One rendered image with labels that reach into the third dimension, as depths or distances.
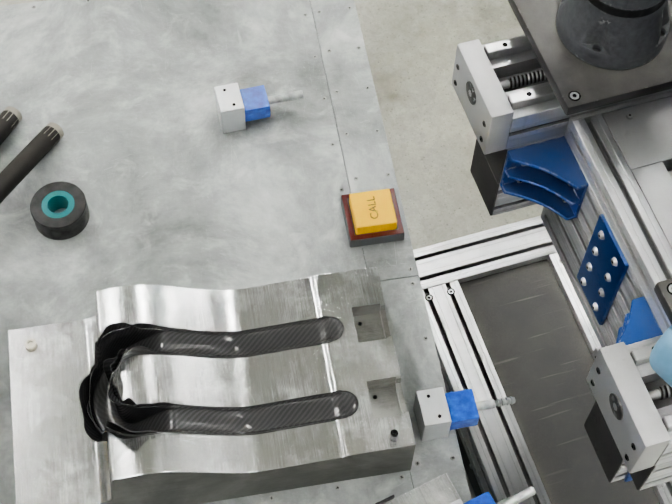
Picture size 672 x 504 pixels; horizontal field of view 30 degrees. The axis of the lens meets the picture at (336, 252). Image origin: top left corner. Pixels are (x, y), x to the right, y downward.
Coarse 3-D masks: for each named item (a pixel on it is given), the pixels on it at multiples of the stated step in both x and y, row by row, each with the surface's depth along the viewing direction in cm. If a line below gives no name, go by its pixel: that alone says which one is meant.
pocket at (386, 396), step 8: (368, 384) 162; (376, 384) 162; (384, 384) 163; (392, 384) 163; (400, 384) 162; (376, 392) 163; (384, 392) 163; (392, 392) 163; (400, 392) 162; (376, 400) 162; (384, 400) 162; (392, 400) 163; (400, 400) 161; (376, 408) 162; (384, 408) 162; (392, 408) 162; (400, 408) 161; (376, 416) 161; (384, 416) 161
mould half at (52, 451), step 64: (128, 320) 160; (192, 320) 163; (256, 320) 166; (64, 384) 163; (128, 384) 155; (192, 384) 158; (256, 384) 161; (320, 384) 161; (64, 448) 159; (128, 448) 151; (192, 448) 153; (256, 448) 157; (320, 448) 157; (384, 448) 156
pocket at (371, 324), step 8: (376, 304) 167; (352, 312) 168; (360, 312) 168; (368, 312) 168; (376, 312) 169; (384, 312) 168; (360, 320) 168; (368, 320) 168; (376, 320) 168; (384, 320) 167; (360, 328) 168; (368, 328) 168; (376, 328) 168; (384, 328) 166; (360, 336) 167; (368, 336) 167; (376, 336) 167; (384, 336) 167
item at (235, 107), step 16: (224, 96) 188; (240, 96) 188; (256, 96) 190; (272, 96) 191; (288, 96) 191; (224, 112) 187; (240, 112) 188; (256, 112) 189; (224, 128) 190; (240, 128) 191
